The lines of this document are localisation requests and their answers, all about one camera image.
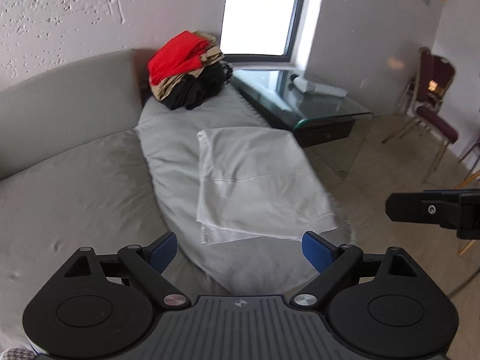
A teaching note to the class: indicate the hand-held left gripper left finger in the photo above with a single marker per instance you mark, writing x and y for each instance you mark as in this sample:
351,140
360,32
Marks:
163,251

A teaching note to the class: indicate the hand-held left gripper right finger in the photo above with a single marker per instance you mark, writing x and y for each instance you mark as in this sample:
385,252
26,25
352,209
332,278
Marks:
317,251

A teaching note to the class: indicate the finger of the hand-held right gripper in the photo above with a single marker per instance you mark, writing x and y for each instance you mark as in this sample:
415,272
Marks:
412,206

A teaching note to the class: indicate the light grey shirt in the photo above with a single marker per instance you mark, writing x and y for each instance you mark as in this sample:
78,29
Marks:
258,180

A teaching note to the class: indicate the maroon chair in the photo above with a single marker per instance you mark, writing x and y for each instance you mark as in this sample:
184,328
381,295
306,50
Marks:
435,120

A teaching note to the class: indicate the light grey seat cushion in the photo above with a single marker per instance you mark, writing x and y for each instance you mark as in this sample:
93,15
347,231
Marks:
168,135

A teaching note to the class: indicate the grey sofa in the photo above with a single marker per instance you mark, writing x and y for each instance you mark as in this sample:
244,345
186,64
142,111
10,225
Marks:
75,165

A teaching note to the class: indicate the glass side table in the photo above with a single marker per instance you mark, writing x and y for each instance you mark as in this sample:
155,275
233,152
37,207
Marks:
300,108

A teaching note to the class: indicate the white device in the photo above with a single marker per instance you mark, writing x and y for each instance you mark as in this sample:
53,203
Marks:
318,87

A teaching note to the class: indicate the person's left leg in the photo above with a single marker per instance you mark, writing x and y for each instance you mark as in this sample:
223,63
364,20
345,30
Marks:
17,354

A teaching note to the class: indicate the red garment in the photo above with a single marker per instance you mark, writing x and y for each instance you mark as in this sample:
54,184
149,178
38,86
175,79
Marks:
172,58

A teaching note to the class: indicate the tan garment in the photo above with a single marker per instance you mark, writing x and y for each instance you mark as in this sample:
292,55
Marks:
212,54

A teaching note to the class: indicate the window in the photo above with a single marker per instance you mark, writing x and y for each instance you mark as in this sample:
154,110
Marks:
258,11

